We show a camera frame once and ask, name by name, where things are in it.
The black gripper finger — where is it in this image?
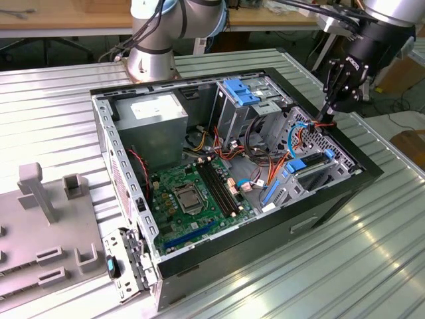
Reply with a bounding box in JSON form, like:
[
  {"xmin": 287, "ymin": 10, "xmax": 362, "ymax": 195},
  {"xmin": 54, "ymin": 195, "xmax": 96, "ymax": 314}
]
[
  {"xmin": 323, "ymin": 64, "xmax": 370, "ymax": 124},
  {"xmin": 315, "ymin": 59, "xmax": 346, "ymax": 120}
]

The orange power wire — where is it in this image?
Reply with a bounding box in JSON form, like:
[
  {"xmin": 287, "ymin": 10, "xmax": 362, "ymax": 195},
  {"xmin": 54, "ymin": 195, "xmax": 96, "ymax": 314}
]
[{"xmin": 265, "ymin": 120, "xmax": 336, "ymax": 187}]

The blue data wire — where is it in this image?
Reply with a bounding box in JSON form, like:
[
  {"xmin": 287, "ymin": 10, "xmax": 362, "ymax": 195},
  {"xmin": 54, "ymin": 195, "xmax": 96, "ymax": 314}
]
[{"xmin": 286, "ymin": 122, "xmax": 312, "ymax": 159}]

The grey perforated disk bay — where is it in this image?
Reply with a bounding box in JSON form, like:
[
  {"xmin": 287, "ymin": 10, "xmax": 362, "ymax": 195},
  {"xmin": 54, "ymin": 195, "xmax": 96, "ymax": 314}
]
[{"xmin": 260, "ymin": 106, "xmax": 363, "ymax": 213}]

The brown cardboard box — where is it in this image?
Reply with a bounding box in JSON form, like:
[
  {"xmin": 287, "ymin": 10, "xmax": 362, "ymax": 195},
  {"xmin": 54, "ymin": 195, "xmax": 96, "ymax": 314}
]
[
  {"xmin": 390, "ymin": 129, "xmax": 425, "ymax": 167},
  {"xmin": 378, "ymin": 56, "xmax": 425, "ymax": 94}
]

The wooden desk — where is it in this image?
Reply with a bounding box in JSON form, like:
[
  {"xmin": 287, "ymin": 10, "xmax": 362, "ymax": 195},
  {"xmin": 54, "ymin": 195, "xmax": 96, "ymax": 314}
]
[
  {"xmin": 228, "ymin": 9, "xmax": 321, "ymax": 33},
  {"xmin": 0, "ymin": 0, "xmax": 133, "ymax": 38}
]

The blue drive bay latch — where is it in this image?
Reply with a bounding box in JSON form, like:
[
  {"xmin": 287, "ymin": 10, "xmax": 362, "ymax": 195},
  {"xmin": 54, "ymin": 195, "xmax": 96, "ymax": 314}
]
[{"xmin": 224, "ymin": 78, "xmax": 263, "ymax": 106}]

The silver optical drive cage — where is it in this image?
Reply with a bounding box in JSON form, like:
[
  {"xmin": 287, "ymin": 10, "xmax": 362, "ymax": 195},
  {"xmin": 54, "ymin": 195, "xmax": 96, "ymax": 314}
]
[{"xmin": 214, "ymin": 74, "xmax": 295, "ymax": 150}]

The black RAM slot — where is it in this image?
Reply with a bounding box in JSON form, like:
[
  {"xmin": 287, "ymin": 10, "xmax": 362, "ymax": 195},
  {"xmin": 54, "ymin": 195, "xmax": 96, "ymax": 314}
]
[
  {"xmin": 196, "ymin": 161, "xmax": 231, "ymax": 219},
  {"xmin": 200, "ymin": 160, "xmax": 234, "ymax": 218},
  {"xmin": 207, "ymin": 158, "xmax": 242, "ymax": 215},
  {"xmin": 203, "ymin": 159, "xmax": 238, "ymax": 216}
]

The black open PC case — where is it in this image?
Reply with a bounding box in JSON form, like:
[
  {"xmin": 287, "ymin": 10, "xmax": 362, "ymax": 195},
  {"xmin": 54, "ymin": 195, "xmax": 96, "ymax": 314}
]
[{"xmin": 89, "ymin": 66, "xmax": 385, "ymax": 312}]

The CPU socket with silver CPU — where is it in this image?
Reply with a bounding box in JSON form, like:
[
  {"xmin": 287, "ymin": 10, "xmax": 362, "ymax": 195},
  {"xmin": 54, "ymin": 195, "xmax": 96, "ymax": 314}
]
[{"xmin": 171, "ymin": 184, "xmax": 205, "ymax": 217}]

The grey power supply unit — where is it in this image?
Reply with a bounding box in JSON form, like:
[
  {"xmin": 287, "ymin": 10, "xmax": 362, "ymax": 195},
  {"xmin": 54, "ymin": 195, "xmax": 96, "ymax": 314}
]
[{"xmin": 112, "ymin": 92, "xmax": 190, "ymax": 173}]

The blue expansion slot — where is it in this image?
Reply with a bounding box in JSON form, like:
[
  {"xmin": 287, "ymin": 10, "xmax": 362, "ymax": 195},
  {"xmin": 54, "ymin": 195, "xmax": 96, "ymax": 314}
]
[{"xmin": 164, "ymin": 221, "xmax": 216, "ymax": 249}]

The black case fan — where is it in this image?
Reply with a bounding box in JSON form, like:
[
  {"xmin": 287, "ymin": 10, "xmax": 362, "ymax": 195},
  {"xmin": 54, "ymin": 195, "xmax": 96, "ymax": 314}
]
[{"xmin": 127, "ymin": 144, "xmax": 154, "ymax": 204}]

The green motherboard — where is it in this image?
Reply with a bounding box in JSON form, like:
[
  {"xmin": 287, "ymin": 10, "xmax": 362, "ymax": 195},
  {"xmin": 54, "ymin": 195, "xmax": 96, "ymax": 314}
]
[{"xmin": 151, "ymin": 158, "xmax": 258, "ymax": 255}]

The grey parts rack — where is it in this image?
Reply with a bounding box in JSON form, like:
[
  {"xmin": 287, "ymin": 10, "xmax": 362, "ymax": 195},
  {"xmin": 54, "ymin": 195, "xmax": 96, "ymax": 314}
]
[{"xmin": 0, "ymin": 161, "xmax": 107, "ymax": 300}]

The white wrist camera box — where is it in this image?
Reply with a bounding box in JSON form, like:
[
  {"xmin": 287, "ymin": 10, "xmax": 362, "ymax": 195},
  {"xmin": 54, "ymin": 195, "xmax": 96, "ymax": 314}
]
[{"xmin": 317, "ymin": 13, "xmax": 358, "ymax": 37}]

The black cable bundle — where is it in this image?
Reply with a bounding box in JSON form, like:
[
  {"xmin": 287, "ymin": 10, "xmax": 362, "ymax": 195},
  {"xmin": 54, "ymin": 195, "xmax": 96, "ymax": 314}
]
[{"xmin": 244, "ymin": 116, "xmax": 270, "ymax": 163}]

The mixed colour wire bundle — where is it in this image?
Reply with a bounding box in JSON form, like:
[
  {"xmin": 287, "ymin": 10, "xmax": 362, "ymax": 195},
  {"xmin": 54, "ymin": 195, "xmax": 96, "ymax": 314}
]
[{"xmin": 185, "ymin": 126, "xmax": 266, "ymax": 167}]

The silver expansion slot bracket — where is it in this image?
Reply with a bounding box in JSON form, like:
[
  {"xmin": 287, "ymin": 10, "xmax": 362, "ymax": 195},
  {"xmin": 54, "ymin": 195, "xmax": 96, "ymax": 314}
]
[{"xmin": 102, "ymin": 227, "xmax": 160, "ymax": 303}]

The blue and black latch handle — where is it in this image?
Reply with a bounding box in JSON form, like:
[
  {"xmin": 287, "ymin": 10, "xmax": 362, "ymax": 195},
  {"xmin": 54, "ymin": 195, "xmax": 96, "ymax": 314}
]
[{"xmin": 106, "ymin": 255, "xmax": 122, "ymax": 278}]

